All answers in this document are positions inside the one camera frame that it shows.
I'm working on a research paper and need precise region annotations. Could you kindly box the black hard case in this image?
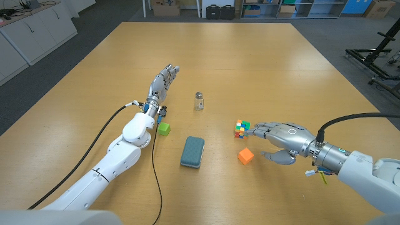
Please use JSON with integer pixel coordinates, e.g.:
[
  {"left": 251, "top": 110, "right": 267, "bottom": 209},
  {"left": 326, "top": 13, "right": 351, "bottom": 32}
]
[
  {"left": 206, "top": 4, "right": 221, "bottom": 20},
  {"left": 220, "top": 4, "right": 236, "bottom": 20}
]

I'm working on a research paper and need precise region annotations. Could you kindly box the white cabinet row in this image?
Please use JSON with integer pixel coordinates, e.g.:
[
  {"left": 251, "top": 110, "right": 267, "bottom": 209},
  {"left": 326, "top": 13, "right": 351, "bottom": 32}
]
[{"left": 0, "top": 0, "right": 78, "bottom": 87}]

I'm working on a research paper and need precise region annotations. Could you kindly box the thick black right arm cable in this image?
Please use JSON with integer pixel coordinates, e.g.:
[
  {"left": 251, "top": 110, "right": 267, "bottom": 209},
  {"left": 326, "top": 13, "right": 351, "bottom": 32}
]
[{"left": 316, "top": 112, "right": 400, "bottom": 143}]

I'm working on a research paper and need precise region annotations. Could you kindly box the large cardboard box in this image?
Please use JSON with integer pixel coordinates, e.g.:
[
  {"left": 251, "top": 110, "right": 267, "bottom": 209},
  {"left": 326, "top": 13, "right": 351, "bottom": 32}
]
[{"left": 152, "top": 2, "right": 181, "bottom": 17}]

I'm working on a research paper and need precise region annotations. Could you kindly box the white shelf unit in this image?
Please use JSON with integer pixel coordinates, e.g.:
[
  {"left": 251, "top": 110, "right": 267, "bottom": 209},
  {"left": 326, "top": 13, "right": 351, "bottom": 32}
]
[{"left": 240, "top": 0, "right": 348, "bottom": 19}]

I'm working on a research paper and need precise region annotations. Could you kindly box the white table frame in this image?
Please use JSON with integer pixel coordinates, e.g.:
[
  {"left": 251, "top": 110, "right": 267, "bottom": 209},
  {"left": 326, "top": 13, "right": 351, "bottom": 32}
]
[{"left": 142, "top": 0, "right": 201, "bottom": 19}]

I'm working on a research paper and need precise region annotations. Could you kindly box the black metal stand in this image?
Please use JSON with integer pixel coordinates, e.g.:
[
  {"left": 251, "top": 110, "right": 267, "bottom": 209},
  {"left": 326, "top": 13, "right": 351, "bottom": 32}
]
[{"left": 345, "top": 18, "right": 400, "bottom": 101}]

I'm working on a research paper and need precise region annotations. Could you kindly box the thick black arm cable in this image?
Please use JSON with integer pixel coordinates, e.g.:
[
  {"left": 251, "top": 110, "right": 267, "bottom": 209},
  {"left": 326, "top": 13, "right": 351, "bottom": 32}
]
[
  {"left": 27, "top": 101, "right": 141, "bottom": 210},
  {"left": 316, "top": 112, "right": 400, "bottom": 143}
]

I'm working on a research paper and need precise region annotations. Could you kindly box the blue-grey sponge block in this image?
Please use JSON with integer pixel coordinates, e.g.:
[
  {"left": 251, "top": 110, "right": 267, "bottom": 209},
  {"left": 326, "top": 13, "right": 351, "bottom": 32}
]
[{"left": 179, "top": 136, "right": 206, "bottom": 169}]

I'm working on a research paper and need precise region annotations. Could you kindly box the printed cardboard box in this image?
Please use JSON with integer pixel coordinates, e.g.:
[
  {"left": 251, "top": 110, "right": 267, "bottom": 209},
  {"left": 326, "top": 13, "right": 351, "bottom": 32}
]
[{"left": 363, "top": 0, "right": 397, "bottom": 19}]

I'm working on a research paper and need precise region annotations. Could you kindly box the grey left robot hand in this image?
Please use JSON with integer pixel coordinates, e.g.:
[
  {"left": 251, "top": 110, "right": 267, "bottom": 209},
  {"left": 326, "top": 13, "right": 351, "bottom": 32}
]
[{"left": 146, "top": 63, "right": 181, "bottom": 108}]

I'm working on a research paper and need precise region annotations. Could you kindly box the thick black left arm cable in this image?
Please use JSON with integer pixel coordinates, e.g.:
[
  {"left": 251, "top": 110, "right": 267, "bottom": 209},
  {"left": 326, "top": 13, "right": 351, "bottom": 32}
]
[{"left": 27, "top": 101, "right": 141, "bottom": 210}]

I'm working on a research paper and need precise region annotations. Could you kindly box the glass salt shaker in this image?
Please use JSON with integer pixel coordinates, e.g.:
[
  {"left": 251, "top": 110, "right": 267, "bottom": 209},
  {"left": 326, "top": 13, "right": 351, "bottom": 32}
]
[{"left": 194, "top": 91, "right": 205, "bottom": 111}]

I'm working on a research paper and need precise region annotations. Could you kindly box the small cardboard box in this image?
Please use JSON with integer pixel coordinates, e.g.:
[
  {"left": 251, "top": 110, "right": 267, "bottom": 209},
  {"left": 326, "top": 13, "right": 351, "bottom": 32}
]
[{"left": 277, "top": 4, "right": 296, "bottom": 19}]

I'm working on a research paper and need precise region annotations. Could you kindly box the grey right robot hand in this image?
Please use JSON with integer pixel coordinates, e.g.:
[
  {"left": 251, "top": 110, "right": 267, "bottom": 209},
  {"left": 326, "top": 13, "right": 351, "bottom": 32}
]
[{"left": 244, "top": 121, "right": 318, "bottom": 166}]

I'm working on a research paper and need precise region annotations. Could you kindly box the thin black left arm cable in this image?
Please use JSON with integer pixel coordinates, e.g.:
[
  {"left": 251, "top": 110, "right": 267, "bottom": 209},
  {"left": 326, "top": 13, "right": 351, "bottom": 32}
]
[{"left": 151, "top": 118, "right": 163, "bottom": 225}]

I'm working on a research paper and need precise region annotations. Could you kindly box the black cable tangle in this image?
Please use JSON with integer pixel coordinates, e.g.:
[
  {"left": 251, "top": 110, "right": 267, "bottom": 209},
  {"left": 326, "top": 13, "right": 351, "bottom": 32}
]
[{"left": 0, "top": 8, "right": 20, "bottom": 20}]

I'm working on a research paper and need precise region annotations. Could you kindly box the blue panel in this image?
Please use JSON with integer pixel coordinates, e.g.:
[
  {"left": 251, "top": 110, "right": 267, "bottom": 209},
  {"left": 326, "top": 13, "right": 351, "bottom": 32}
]
[{"left": 342, "top": 0, "right": 373, "bottom": 14}]

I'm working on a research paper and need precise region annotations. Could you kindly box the multicoloured rubiks cube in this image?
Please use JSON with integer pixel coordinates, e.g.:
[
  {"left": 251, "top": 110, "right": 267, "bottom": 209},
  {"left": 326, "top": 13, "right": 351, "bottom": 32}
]
[{"left": 234, "top": 119, "right": 251, "bottom": 139}]

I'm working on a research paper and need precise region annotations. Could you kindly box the green magnetic block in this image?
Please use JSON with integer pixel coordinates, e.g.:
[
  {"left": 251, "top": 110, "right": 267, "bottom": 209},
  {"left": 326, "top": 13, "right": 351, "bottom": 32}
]
[{"left": 157, "top": 122, "right": 171, "bottom": 137}]

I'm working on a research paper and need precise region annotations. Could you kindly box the orange magnetic block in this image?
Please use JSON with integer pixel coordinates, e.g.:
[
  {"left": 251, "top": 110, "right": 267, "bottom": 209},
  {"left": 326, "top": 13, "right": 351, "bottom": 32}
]
[{"left": 237, "top": 147, "right": 254, "bottom": 166}]

